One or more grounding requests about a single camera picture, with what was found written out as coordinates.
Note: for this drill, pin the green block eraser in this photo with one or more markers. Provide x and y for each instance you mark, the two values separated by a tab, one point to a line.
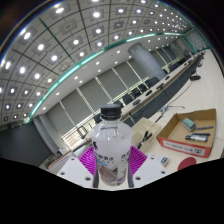
188	124

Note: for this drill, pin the white remote control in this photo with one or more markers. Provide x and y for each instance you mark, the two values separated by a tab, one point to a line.
163	161

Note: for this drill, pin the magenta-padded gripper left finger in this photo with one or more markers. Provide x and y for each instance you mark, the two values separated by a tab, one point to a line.
87	160

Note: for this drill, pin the black microphone base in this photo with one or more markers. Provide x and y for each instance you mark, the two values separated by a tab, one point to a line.
195	77

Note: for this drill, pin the black and silver marker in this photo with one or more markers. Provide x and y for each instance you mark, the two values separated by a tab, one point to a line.
198	137

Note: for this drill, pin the clear plastic water bottle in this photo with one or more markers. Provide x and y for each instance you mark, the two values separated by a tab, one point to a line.
111	143

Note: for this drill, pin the thin black pen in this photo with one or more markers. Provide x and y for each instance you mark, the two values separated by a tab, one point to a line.
204	128

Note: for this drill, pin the long curved conference desk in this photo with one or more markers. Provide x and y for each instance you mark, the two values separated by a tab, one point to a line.
156	100

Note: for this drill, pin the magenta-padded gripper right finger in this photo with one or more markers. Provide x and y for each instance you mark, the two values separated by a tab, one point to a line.
137	160

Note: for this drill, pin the small beige open box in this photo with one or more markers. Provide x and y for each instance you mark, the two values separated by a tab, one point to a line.
148	126

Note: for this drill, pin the flat round red coaster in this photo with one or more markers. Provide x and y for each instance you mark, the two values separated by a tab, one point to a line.
187	164

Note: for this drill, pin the black clip tool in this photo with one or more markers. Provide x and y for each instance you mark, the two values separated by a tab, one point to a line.
145	138

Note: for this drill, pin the round ceiling lights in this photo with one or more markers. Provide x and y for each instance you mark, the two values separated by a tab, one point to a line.
40	47

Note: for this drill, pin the cardboard box with red side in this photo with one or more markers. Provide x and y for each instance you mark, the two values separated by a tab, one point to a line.
176	133

